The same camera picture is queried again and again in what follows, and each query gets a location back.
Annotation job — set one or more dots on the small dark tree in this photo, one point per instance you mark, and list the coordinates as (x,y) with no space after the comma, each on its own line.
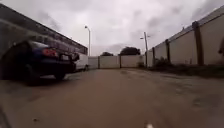
(106,54)

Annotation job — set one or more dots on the large dark tree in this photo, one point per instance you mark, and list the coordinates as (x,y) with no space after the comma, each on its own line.
(130,51)

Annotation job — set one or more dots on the white van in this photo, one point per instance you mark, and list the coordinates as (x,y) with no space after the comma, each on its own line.
(82,62)

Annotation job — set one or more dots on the street lamp pole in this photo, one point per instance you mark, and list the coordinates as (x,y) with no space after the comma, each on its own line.
(89,43)

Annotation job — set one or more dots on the brown dirt road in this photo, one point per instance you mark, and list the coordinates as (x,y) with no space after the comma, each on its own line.
(110,100)

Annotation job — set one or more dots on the utility pole with crossarm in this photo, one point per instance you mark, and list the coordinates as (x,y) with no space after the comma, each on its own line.
(145,50)

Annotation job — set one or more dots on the strip of weeds and bushes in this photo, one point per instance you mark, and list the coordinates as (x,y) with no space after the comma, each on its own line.
(163,64)

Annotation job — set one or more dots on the dark blue car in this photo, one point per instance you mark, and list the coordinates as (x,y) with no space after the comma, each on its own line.
(36,61)

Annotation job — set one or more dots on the long grey building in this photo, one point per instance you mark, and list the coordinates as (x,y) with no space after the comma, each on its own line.
(20,28)

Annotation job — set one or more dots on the pale panel wall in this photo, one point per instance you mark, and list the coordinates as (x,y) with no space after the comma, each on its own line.
(110,62)

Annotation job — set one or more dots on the tall pale wall dark pillars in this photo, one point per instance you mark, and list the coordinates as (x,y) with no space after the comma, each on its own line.
(183,48)

